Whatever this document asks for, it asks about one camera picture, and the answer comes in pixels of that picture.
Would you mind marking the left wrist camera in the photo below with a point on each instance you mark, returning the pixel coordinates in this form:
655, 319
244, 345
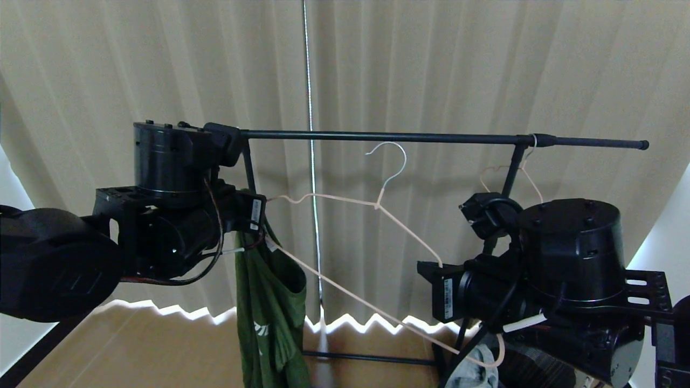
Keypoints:
223, 143

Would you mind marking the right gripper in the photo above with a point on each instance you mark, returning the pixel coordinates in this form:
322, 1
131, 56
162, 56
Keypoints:
496, 293

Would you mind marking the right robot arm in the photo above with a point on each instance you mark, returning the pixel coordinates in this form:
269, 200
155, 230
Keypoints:
571, 253

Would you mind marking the green printed t-shirt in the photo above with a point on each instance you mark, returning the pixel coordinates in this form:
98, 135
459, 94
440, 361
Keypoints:
269, 302

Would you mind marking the white laundry basket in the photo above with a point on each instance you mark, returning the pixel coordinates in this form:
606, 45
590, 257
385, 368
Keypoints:
539, 372

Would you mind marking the pale grey shorts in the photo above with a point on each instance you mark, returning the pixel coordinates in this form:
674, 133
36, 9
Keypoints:
474, 372

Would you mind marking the beige curtain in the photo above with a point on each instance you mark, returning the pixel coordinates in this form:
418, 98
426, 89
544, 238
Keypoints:
431, 64

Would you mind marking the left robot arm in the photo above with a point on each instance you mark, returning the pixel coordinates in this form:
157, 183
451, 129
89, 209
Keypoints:
54, 264

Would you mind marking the black clothes rack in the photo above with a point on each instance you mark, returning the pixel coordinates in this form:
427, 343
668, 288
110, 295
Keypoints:
404, 137

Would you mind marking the pink clothes hanger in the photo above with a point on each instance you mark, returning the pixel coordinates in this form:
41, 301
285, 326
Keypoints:
531, 180
345, 200

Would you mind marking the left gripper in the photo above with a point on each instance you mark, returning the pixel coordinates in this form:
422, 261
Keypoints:
183, 237

